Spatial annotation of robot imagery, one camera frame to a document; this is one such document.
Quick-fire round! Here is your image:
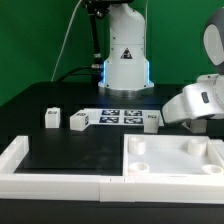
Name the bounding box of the white marker sheet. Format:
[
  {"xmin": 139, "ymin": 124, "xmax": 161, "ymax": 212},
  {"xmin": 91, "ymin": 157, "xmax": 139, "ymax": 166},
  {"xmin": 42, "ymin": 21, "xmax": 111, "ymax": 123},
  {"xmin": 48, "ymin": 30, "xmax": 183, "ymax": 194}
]
[{"xmin": 80, "ymin": 108, "xmax": 164, "ymax": 126}]

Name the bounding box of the white U-shaped fence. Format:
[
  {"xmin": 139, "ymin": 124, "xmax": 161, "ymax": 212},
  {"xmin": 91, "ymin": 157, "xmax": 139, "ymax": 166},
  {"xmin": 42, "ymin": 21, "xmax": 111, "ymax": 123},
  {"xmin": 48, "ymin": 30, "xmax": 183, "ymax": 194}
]
[{"xmin": 0, "ymin": 136, "xmax": 224, "ymax": 204}]

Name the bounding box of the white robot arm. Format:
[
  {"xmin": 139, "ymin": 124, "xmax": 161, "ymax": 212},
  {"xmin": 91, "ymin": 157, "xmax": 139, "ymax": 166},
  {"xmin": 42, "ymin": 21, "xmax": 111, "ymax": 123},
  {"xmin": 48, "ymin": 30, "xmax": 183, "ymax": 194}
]
[{"xmin": 99, "ymin": 0, "xmax": 224, "ymax": 123}]

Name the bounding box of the black cable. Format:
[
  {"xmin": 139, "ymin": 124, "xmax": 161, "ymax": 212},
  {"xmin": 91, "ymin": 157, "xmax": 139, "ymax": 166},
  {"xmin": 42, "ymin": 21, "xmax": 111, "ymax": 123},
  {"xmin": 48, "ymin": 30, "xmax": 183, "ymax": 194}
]
[{"xmin": 59, "ymin": 65, "xmax": 101, "ymax": 83}]

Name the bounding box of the white square tabletop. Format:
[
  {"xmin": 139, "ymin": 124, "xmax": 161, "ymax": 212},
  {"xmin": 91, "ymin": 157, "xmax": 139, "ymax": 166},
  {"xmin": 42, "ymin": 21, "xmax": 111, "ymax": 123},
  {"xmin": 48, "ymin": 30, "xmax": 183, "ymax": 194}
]
[{"xmin": 123, "ymin": 134, "xmax": 224, "ymax": 176}]

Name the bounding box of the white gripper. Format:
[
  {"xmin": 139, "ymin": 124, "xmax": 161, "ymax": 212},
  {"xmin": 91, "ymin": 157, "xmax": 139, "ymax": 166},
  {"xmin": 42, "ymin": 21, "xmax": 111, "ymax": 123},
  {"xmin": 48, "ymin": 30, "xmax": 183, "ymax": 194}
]
[{"xmin": 162, "ymin": 74, "xmax": 224, "ymax": 123}]

